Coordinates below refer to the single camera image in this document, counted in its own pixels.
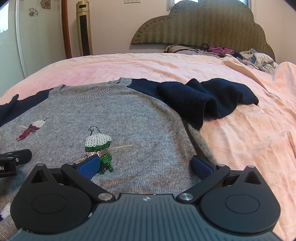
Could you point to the brown wooden door frame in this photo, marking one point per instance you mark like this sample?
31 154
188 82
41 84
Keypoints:
66 30

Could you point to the pile of pillows and clothes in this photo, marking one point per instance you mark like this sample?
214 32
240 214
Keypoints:
177 48

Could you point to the flower sticker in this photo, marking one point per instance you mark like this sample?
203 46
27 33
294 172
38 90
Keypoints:
33 11
45 3

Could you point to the olive padded headboard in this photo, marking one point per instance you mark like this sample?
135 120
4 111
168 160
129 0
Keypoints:
198 25

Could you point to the light blue printed garment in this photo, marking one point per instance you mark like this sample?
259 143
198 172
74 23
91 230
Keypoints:
261 60

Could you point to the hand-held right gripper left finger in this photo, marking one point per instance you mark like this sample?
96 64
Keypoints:
89 165

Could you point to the grey sweater with navy sleeves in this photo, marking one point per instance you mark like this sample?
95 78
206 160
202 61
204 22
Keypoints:
143 125

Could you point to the magenta garment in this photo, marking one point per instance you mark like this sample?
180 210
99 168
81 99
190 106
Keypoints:
219 50

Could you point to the dark garment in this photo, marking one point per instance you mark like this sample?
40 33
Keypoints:
237 55

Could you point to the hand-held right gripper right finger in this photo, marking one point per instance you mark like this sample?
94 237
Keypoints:
201 165

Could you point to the pink bed blanket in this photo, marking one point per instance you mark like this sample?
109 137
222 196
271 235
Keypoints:
249 139

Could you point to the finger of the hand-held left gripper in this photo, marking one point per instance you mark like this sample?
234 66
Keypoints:
23 155

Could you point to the gold tower heater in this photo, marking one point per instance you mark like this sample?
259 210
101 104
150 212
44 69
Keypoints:
84 30

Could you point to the frosted glass sliding door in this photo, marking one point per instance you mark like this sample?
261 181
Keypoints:
39 46

